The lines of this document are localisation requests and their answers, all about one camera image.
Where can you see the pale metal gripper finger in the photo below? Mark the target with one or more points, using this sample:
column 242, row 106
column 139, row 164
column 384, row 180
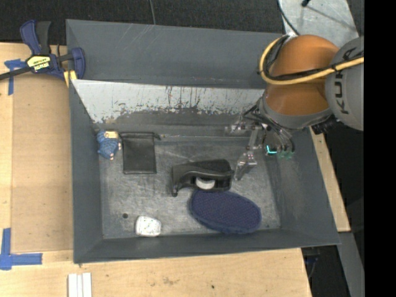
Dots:
column 246, row 165
column 236, row 129

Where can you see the black tape dispenser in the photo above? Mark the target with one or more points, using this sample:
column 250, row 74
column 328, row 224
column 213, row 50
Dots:
column 201, row 169

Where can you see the grey metal bin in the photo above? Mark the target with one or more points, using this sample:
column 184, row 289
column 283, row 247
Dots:
column 148, row 196

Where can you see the blue toy figure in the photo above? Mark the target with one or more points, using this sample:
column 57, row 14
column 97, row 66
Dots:
column 107, row 145

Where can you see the dark blue oval pad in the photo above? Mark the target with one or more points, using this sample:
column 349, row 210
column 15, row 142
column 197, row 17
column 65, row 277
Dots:
column 226, row 212

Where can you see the white speckled block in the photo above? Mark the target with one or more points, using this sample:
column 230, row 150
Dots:
column 148, row 226

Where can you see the black cloth pouch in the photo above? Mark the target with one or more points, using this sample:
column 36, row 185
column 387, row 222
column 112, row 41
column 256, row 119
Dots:
column 139, row 155

